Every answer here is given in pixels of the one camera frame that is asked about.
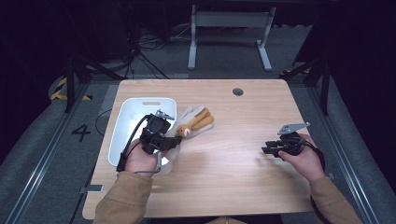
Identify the metal floor rail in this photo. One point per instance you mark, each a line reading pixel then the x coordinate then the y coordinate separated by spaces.
pixel 342 155
pixel 43 155

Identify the yellow black hazard tape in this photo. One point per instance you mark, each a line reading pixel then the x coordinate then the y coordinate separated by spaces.
pixel 60 91

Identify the black metal stand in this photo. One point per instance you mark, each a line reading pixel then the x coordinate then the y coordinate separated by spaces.
pixel 77 74
pixel 317 74

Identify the person's right hand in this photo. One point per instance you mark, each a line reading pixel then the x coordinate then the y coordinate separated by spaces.
pixel 305 163

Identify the person's left hand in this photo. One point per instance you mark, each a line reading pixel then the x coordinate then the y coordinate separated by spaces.
pixel 140 160

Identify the white plastic basket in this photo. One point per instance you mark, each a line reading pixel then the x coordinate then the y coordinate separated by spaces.
pixel 130 124

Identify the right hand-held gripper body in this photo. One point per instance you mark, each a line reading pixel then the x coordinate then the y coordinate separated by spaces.
pixel 291 140

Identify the white metal table frame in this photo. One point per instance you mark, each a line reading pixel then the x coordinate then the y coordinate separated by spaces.
pixel 230 21

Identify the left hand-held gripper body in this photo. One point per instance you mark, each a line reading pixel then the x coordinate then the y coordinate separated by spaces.
pixel 157 132

